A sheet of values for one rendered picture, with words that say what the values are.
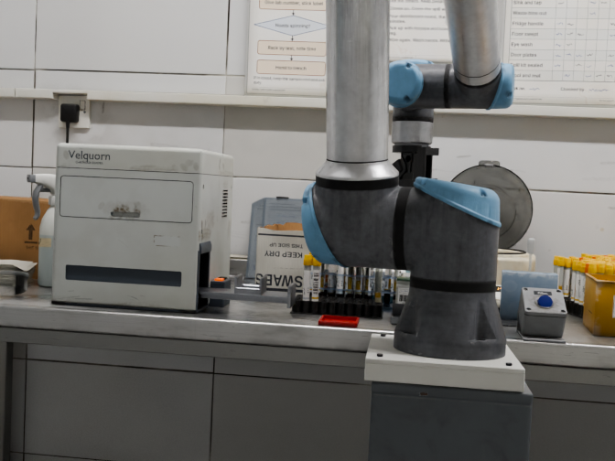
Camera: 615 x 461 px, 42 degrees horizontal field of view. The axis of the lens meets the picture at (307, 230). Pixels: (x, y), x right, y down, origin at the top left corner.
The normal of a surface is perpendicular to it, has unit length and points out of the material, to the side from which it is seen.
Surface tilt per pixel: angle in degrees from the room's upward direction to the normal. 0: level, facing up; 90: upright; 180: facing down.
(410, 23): 91
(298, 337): 90
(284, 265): 89
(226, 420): 90
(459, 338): 71
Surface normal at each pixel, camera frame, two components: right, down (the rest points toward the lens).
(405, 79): -0.30, 0.04
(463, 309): 0.12, -0.26
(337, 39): -0.64, 0.17
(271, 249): -0.08, 0.07
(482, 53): 0.25, 0.83
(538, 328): -0.13, 0.54
